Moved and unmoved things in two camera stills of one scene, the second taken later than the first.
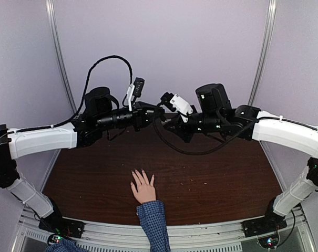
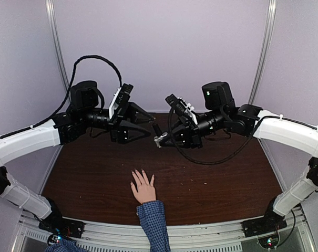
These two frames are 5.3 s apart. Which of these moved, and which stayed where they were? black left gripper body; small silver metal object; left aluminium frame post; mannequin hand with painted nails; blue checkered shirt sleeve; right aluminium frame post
Moved: small silver metal object; black left gripper body
Stayed: left aluminium frame post; right aluminium frame post; blue checkered shirt sleeve; mannequin hand with painted nails
